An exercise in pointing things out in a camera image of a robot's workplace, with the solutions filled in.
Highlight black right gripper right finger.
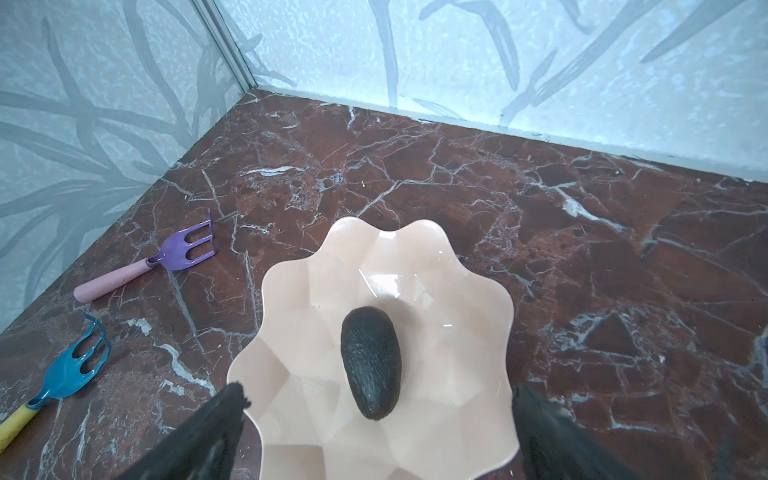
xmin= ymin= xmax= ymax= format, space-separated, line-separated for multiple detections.
xmin=512 ymin=384 xmax=639 ymax=480

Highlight teal toy garden rake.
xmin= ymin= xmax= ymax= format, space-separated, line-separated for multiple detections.
xmin=1 ymin=314 xmax=111 ymax=452

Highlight purple toy garden fork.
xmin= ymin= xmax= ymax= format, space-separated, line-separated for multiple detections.
xmin=73 ymin=211 xmax=217 ymax=304

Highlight pink wavy fruit bowl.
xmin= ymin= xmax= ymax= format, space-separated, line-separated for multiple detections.
xmin=228 ymin=217 xmax=519 ymax=479

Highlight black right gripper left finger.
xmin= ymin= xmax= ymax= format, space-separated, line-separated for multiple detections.
xmin=119 ymin=382 xmax=250 ymax=479

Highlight dark fake avocado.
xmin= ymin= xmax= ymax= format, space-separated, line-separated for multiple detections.
xmin=340 ymin=306 xmax=402 ymax=421

